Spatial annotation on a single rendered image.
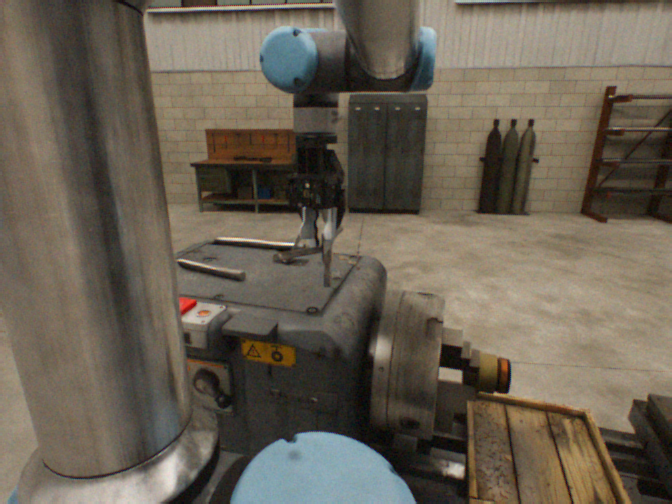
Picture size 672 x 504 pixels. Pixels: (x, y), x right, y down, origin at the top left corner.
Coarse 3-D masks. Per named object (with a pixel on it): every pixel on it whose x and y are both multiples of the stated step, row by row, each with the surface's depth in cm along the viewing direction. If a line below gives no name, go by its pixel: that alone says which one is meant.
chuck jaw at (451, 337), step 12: (432, 324) 78; (432, 336) 76; (444, 336) 78; (456, 336) 77; (444, 348) 78; (456, 348) 77; (468, 348) 80; (444, 360) 82; (456, 360) 80; (468, 360) 79
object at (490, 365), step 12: (480, 360) 83; (492, 360) 83; (504, 360) 83; (468, 372) 83; (480, 372) 81; (492, 372) 81; (504, 372) 81; (468, 384) 85; (480, 384) 81; (492, 384) 81; (504, 384) 81
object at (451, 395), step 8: (440, 384) 85; (448, 384) 85; (456, 384) 85; (464, 384) 85; (440, 392) 85; (448, 392) 85; (456, 392) 84; (464, 392) 84; (472, 392) 83; (440, 400) 85; (448, 400) 84; (456, 400) 84; (464, 400) 84; (472, 400) 83; (440, 408) 84; (448, 408) 84; (456, 408) 84; (440, 416) 84; (448, 416) 84; (440, 424) 84; (448, 424) 83; (448, 432) 83
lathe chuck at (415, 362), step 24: (408, 312) 80; (432, 312) 80; (408, 336) 77; (408, 360) 75; (432, 360) 74; (408, 384) 74; (432, 384) 73; (408, 408) 75; (432, 408) 74; (408, 432) 80; (432, 432) 77
